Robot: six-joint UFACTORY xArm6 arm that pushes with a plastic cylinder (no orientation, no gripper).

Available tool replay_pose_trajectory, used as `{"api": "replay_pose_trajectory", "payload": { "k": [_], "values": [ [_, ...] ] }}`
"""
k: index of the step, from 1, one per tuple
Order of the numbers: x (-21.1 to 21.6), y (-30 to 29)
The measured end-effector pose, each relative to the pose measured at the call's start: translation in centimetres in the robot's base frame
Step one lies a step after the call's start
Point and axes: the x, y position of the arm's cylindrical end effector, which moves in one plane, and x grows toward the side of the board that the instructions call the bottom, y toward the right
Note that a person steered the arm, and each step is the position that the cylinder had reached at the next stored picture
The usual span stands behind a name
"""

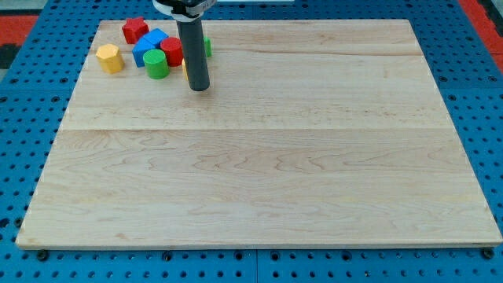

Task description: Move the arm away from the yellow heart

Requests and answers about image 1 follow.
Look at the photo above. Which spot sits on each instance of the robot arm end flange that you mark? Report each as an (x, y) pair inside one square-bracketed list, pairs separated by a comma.
[(183, 10)]

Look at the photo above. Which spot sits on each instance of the yellow heart block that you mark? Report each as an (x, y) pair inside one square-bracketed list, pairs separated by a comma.
[(184, 68)]

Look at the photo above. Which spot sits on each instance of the light wooden board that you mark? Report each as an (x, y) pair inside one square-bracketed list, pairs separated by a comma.
[(313, 134)]

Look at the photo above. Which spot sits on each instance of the green block behind rod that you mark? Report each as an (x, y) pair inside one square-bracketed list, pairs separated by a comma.
[(207, 46)]

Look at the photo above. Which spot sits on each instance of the green cylinder block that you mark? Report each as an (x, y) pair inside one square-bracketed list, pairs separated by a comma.
[(155, 62)]

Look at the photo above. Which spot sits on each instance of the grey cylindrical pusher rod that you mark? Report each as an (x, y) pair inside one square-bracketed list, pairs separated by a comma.
[(195, 58)]

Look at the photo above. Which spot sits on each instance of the red cylinder block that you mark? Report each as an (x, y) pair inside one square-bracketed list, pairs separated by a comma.
[(172, 47)]

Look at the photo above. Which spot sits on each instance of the blue pentagon block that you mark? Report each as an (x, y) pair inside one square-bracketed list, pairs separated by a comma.
[(149, 41)]

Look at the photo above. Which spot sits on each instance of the red star block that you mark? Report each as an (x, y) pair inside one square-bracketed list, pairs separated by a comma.
[(134, 29)]

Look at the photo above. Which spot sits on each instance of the yellow hexagon block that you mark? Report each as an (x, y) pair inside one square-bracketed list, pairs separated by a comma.
[(110, 58)]

